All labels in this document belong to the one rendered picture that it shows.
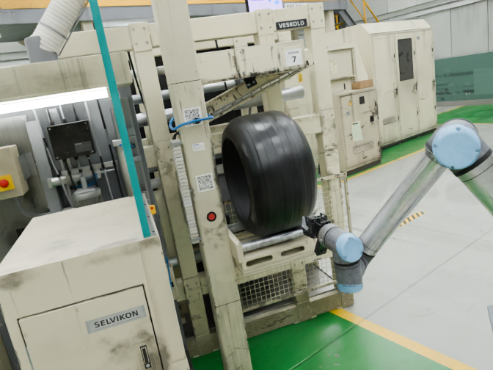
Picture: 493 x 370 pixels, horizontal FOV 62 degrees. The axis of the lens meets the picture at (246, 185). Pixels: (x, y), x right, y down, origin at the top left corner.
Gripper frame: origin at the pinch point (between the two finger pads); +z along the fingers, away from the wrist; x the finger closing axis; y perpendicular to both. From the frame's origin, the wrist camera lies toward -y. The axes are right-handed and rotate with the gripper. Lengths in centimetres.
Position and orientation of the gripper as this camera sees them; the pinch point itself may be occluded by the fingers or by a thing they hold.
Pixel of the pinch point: (305, 225)
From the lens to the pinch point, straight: 174.3
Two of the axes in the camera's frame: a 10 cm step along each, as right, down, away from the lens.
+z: -3.0, -1.8, 9.4
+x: -9.4, 2.2, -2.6
